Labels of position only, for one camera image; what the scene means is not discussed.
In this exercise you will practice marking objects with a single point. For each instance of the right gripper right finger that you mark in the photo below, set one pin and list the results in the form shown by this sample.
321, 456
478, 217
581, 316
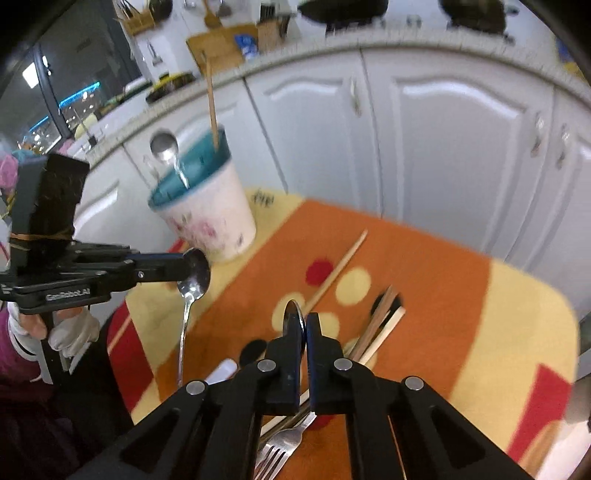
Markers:
398, 430

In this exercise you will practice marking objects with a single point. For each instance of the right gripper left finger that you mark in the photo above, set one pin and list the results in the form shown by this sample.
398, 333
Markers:
207, 431

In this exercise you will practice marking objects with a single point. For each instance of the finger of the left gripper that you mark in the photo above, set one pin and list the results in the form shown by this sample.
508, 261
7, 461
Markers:
168, 267

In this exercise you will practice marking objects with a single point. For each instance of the small steel spoon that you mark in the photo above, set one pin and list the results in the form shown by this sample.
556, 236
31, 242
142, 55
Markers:
191, 289

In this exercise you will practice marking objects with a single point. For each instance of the steel fork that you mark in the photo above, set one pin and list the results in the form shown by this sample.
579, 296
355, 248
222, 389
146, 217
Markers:
280, 447

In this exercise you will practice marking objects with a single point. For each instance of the pale bamboo chopstick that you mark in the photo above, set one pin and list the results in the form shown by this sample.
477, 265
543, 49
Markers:
279, 423

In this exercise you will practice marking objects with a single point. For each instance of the large steel spoon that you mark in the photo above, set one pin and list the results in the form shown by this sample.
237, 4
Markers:
164, 147

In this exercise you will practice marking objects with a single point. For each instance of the light wooden chopstick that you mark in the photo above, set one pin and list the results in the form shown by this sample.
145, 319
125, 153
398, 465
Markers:
211, 104
317, 297

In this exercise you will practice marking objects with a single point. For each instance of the white kitchen cabinets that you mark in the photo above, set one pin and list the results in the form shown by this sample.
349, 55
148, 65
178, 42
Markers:
468, 149

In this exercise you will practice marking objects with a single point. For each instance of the left hand white glove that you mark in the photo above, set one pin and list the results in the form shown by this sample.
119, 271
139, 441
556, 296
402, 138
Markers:
22, 358

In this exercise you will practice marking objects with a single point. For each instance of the pink rubber glove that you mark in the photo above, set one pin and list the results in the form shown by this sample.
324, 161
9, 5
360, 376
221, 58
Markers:
9, 166

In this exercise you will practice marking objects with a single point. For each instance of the floral utensil holder teal rim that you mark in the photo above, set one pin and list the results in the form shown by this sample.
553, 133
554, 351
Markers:
203, 202

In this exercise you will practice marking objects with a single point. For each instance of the orange yellow patterned mat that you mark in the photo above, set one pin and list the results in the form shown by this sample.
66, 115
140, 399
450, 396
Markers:
501, 346

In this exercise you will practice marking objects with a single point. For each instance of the sink faucet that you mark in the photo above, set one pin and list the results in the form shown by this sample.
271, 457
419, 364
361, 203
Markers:
82, 131

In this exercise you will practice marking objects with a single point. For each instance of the black yellow casserole pot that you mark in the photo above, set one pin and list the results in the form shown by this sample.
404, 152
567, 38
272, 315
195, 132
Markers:
168, 84

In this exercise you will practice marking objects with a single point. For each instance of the wooden cutting board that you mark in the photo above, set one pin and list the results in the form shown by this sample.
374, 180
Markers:
218, 47

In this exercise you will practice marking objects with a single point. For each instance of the blue white packet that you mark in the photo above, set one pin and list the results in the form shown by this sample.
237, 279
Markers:
247, 46

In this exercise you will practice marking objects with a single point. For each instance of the bamboo utensil basket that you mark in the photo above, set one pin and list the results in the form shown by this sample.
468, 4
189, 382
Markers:
133, 21

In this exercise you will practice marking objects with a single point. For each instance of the wooden spatula hanging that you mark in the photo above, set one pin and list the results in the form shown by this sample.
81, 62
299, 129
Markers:
211, 20

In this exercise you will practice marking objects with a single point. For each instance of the wooden knife block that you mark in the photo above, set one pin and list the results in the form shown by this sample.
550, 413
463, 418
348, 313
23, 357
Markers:
271, 28

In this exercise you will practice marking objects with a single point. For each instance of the black wok with lid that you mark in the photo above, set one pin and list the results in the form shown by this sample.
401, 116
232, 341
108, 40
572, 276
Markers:
342, 11

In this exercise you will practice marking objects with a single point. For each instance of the gas stove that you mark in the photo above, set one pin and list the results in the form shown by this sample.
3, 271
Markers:
412, 21

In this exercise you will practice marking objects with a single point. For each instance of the yellow cooking oil bottle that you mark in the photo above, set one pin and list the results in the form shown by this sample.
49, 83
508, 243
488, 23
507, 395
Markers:
566, 59

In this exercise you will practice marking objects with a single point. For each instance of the dark stock pot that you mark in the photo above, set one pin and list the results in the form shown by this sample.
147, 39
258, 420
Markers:
486, 16

